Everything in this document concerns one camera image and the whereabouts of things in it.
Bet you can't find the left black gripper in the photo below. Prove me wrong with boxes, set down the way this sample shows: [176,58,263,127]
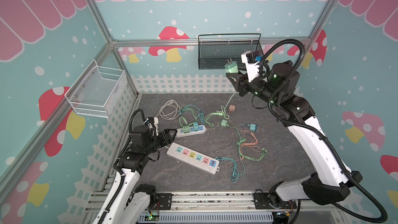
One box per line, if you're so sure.
[144,129,177,155]

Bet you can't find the green charger plug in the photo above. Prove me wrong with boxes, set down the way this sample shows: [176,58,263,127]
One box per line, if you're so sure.
[224,59,239,73]
[182,125,191,133]
[220,119,229,128]

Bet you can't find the teal charger plug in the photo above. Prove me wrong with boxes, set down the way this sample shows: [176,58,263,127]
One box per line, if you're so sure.
[193,122,199,132]
[248,124,258,132]

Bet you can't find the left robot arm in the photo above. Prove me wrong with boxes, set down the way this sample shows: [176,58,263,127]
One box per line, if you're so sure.
[93,109,177,224]

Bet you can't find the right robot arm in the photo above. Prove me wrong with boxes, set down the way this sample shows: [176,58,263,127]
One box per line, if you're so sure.
[226,39,388,224]

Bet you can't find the small white blue power strip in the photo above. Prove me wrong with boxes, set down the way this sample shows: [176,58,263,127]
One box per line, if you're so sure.
[176,125,207,138]

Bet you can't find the large white multicolour power strip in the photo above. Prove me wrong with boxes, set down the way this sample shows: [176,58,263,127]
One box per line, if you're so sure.
[166,143,220,175]

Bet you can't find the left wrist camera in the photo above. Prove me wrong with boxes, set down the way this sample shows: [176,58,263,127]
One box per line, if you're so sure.
[144,117,159,137]

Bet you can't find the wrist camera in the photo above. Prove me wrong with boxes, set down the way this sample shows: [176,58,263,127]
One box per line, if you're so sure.
[241,50,262,83]
[144,117,159,137]

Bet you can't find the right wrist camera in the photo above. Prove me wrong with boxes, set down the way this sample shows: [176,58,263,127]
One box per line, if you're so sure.
[241,50,262,83]

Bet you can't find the coiled white power cord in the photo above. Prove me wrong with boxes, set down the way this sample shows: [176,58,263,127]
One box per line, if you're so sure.
[158,99,181,121]

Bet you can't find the black mesh wall basket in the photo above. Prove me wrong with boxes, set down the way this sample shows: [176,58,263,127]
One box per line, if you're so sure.
[198,33,263,71]

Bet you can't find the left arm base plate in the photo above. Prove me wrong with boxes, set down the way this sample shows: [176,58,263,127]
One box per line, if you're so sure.
[150,193,173,210]

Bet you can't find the aluminium front rail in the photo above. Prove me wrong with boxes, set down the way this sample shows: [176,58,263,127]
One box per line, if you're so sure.
[83,191,346,222]

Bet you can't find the tangled green charging cables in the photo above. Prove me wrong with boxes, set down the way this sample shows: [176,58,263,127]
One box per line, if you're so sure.
[178,93,268,183]

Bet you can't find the white mesh wall basket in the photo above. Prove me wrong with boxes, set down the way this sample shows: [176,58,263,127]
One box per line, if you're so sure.
[65,60,127,118]

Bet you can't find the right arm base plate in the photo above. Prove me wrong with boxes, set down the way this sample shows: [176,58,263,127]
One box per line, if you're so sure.
[253,191,297,211]

